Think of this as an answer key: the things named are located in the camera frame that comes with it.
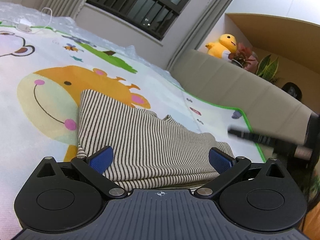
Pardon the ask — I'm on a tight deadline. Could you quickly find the striped beige knit garment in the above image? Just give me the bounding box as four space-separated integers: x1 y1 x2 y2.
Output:
78 89 233 191

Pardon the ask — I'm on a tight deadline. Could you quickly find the beige padded headboard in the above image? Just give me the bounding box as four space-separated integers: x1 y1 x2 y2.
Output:
170 48 320 156

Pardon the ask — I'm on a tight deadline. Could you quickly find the black round object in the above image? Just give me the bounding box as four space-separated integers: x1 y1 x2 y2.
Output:
281 82 302 101

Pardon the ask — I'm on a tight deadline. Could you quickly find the green snake plant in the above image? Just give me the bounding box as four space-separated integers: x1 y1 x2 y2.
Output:
256 54 279 84

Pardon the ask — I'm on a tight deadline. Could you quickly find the red leafed potted plant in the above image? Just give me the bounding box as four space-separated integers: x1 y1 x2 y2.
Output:
228 42 259 74

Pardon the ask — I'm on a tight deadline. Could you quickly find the colourful cartoon play mat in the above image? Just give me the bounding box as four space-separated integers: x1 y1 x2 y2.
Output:
1 25 265 239

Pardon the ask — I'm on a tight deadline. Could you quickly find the yellow plush duck toy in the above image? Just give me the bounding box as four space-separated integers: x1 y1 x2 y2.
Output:
206 34 237 60

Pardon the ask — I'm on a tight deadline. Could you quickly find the dark window with railing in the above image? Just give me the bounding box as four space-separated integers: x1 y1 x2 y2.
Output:
87 0 190 41

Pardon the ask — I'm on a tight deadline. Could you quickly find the white charger with cable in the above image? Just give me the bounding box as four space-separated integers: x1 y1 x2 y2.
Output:
15 7 53 34

